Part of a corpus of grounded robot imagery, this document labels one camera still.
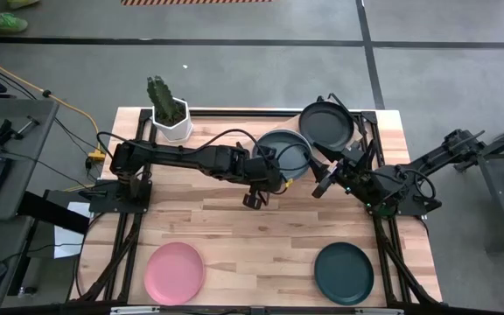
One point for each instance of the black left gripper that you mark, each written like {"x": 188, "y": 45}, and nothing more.
{"x": 254, "y": 172}

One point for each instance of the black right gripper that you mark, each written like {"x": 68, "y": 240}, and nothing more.
{"x": 348, "y": 170}

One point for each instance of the grey-blue plate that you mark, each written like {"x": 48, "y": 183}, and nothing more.
{"x": 293, "y": 156}

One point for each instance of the dark teal plate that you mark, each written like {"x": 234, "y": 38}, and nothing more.
{"x": 344, "y": 273}

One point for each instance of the pink plate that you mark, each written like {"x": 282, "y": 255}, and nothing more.
{"x": 174, "y": 273}

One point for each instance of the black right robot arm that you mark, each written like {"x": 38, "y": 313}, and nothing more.
{"x": 444, "y": 153}

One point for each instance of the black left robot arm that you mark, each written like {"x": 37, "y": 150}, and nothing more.
{"x": 182, "y": 157}

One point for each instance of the dark green pan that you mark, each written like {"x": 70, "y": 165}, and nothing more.
{"x": 326, "y": 127}

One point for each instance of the cactus in white pot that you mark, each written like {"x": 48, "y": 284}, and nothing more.
{"x": 171, "y": 127}

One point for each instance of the grey metal stand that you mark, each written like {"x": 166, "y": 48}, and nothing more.
{"x": 503, "y": 188}

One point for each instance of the white paper sheet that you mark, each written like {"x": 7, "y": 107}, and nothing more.
{"x": 66, "y": 245}

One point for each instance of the black flat box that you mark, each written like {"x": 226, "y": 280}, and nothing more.
{"x": 51, "y": 212}

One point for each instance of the grey side desk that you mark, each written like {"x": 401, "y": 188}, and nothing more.
{"x": 29, "y": 175}

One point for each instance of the black clamp tool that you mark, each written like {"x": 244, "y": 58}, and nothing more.
{"x": 2, "y": 133}

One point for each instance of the person's green shoe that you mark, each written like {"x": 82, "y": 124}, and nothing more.
{"x": 22, "y": 3}
{"x": 11, "y": 23}

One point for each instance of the black metal rig frame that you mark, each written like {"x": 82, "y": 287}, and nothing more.
{"x": 234, "y": 113}

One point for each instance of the silver metal bracket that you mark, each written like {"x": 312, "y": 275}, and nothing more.
{"x": 134, "y": 310}
{"x": 379, "y": 311}

